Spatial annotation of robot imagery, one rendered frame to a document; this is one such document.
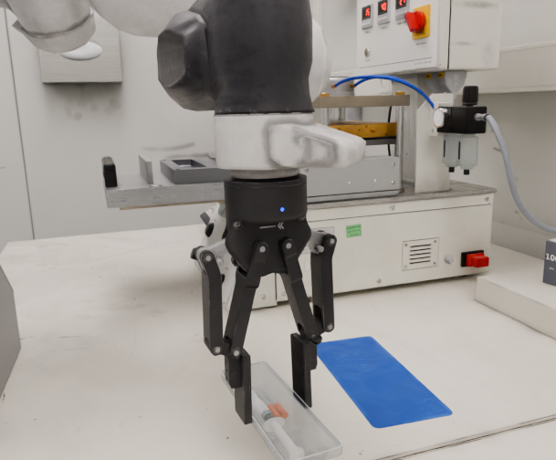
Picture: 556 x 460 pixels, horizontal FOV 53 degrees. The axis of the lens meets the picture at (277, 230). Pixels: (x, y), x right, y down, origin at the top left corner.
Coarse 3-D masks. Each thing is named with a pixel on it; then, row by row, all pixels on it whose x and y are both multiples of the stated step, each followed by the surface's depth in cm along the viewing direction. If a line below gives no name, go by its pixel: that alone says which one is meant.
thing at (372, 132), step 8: (336, 112) 109; (336, 120) 110; (344, 120) 122; (352, 120) 121; (336, 128) 101; (344, 128) 101; (352, 128) 102; (360, 128) 102; (368, 128) 103; (376, 128) 103; (384, 128) 104; (392, 128) 104; (360, 136) 103; (368, 136) 103; (376, 136) 104; (384, 136) 104; (392, 136) 105; (368, 144) 104; (376, 144) 104; (384, 144) 105
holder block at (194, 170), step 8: (160, 160) 112; (168, 160) 111; (176, 160) 111; (184, 160) 112; (192, 160) 111; (200, 160) 109; (208, 160) 109; (168, 168) 100; (176, 168) 96; (184, 168) 95; (192, 168) 95; (200, 168) 95; (208, 168) 95; (216, 168) 96; (168, 176) 101; (176, 176) 94; (184, 176) 94; (192, 176) 94; (200, 176) 95; (208, 176) 95; (216, 176) 96; (224, 176) 96
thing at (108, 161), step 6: (108, 156) 105; (102, 162) 98; (108, 162) 93; (102, 168) 101; (108, 168) 92; (114, 168) 93; (108, 174) 92; (114, 174) 93; (108, 180) 93; (114, 180) 93; (108, 186) 93; (114, 186) 93
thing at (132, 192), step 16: (144, 160) 97; (128, 176) 107; (144, 176) 99; (160, 176) 105; (112, 192) 90; (128, 192) 91; (144, 192) 91; (160, 192) 92; (176, 192) 93; (192, 192) 94; (208, 192) 95; (224, 192) 96; (128, 208) 93
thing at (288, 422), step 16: (256, 368) 62; (256, 384) 58; (272, 384) 58; (256, 400) 55; (272, 400) 55; (288, 400) 55; (256, 416) 52; (272, 416) 52; (288, 416) 52; (304, 416) 52; (272, 432) 50; (288, 432) 50; (304, 432) 50; (320, 432) 50; (288, 448) 47; (304, 448) 47; (320, 448) 47
